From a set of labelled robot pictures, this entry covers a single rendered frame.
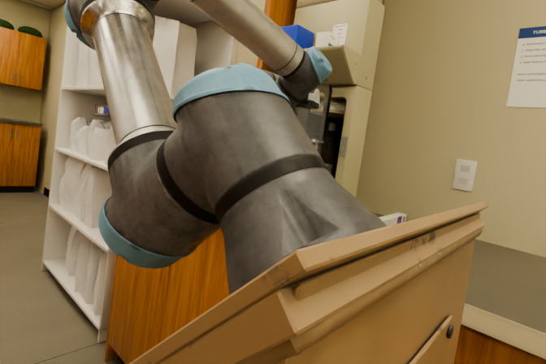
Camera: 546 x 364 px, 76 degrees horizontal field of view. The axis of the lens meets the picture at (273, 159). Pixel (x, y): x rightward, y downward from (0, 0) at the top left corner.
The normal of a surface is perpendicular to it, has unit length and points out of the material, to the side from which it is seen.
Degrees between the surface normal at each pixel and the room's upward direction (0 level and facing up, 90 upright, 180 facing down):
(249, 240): 74
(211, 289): 90
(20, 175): 90
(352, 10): 90
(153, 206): 101
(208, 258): 90
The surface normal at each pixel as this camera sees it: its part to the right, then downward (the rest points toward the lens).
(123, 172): -0.53, -0.23
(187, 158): -0.49, 0.03
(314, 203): 0.05, -0.74
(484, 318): -0.67, -0.06
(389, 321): 0.76, 0.14
